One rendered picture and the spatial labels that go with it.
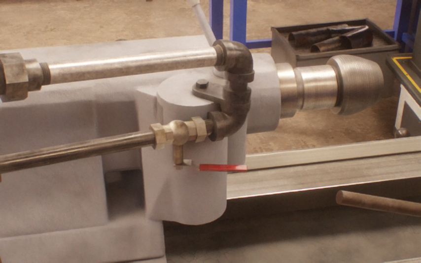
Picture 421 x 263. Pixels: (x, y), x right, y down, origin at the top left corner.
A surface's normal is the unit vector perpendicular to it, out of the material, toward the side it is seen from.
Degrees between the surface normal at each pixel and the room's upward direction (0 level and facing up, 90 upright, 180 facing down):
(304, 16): 0
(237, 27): 90
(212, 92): 0
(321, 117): 0
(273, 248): 9
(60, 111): 82
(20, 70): 56
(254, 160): 45
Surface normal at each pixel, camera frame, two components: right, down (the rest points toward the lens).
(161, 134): 0.39, -0.04
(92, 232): 0.17, 0.03
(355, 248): 0.46, -0.70
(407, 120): -0.99, 0.06
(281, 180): 0.00, -0.86
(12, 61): 0.20, -0.78
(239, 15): 0.19, 0.50
